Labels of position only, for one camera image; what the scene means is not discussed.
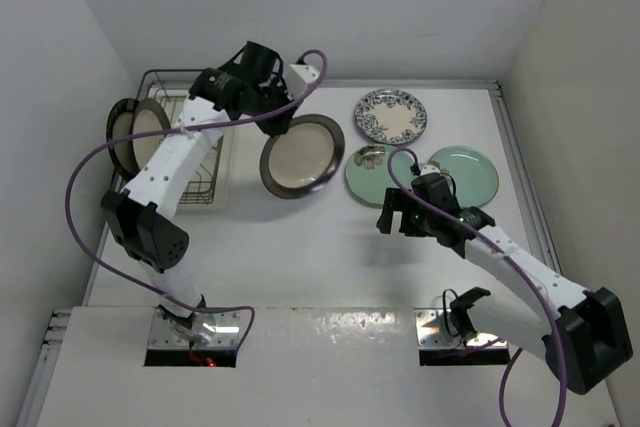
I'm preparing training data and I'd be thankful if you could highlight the teal flower plate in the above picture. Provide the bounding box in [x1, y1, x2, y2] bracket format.
[429, 146, 499, 207]
[345, 144, 397, 207]

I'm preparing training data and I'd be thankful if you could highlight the blue floral pattern plate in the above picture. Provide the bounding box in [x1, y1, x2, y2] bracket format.
[354, 89, 428, 146]

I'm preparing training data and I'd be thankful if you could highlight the large grey rim plate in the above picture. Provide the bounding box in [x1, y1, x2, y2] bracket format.
[259, 114, 345, 200]

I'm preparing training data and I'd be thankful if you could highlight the grey rim cream plate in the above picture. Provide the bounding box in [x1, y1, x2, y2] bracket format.
[130, 97, 172, 178]

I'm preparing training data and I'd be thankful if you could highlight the dark checkered rim plate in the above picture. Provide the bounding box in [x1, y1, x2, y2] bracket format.
[105, 98, 139, 182]

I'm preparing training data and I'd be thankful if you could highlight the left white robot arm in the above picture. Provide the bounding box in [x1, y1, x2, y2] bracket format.
[101, 42, 289, 340]

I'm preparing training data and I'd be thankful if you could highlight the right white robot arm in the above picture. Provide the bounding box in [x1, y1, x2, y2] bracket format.
[377, 173, 633, 395]

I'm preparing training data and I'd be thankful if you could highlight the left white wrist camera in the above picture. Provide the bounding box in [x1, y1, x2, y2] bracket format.
[283, 64, 320, 100]

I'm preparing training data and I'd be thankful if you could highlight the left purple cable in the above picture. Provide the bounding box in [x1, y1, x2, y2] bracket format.
[64, 49, 331, 353]

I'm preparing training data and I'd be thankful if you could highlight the grey wire dish rack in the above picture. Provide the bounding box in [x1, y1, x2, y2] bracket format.
[135, 68, 235, 212]

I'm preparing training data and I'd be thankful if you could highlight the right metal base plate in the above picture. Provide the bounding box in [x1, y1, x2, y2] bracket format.
[414, 308, 508, 352]

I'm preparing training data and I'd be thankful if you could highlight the metal base plate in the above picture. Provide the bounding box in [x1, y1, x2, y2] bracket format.
[414, 308, 508, 352]
[147, 309, 240, 351]

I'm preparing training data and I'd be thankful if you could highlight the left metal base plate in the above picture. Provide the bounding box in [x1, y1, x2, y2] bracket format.
[147, 309, 240, 351]

